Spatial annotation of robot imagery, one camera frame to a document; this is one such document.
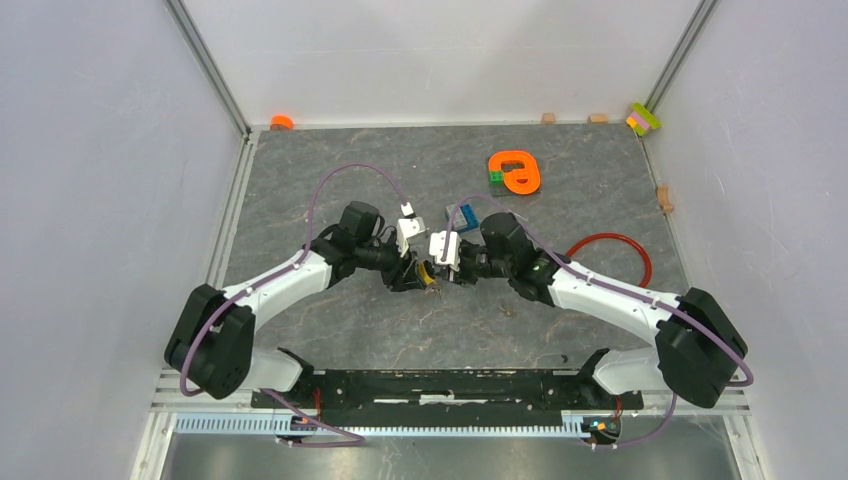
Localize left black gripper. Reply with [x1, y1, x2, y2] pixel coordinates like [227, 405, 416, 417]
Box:
[355, 233, 426, 294]

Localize yellow black padlock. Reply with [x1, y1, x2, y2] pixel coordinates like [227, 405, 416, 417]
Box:
[416, 261, 438, 289]

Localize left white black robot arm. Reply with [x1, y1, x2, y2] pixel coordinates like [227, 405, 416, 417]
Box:
[164, 201, 425, 408]

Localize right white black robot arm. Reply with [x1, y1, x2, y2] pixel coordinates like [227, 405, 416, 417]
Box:
[429, 212, 753, 408]

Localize small silver key bunch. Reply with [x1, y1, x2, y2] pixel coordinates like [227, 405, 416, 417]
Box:
[425, 284, 442, 298]

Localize grey blue brick stack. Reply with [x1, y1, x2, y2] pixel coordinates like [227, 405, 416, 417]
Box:
[445, 203, 480, 234]

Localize orange track on grey plate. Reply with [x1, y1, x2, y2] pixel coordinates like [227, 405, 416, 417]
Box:
[487, 150, 542, 197]

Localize orange round cap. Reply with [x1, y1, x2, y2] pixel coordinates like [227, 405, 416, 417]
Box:
[269, 115, 294, 130]

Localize curved wooden piece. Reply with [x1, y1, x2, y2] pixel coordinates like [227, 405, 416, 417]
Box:
[656, 185, 675, 214]

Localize green pink yellow brick stack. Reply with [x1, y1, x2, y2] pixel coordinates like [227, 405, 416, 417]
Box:
[625, 103, 662, 137]

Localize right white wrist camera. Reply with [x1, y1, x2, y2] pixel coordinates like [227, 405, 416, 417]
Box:
[428, 230, 460, 271]

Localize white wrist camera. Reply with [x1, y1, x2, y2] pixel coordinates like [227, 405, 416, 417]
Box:
[428, 230, 460, 271]
[396, 201, 427, 257]

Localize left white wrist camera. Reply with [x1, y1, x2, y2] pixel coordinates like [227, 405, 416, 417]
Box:
[396, 201, 427, 257]

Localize red cable loop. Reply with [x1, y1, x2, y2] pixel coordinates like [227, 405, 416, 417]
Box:
[565, 231, 654, 289]

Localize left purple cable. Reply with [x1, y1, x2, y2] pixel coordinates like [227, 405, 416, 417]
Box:
[178, 162, 415, 450]

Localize purple cable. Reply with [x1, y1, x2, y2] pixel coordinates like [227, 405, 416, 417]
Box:
[439, 193, 757, 450]
[178, 162, 415, 450]

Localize light blue toothed cable duct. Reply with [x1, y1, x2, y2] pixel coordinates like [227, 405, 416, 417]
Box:
[173, 413, 589, 439]

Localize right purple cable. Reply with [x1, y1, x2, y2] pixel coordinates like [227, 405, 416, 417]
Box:
[439, 193, 757, 450]

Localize aluminium frame rails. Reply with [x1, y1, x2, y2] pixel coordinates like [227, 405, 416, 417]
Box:
[129, 1, 255, 479]

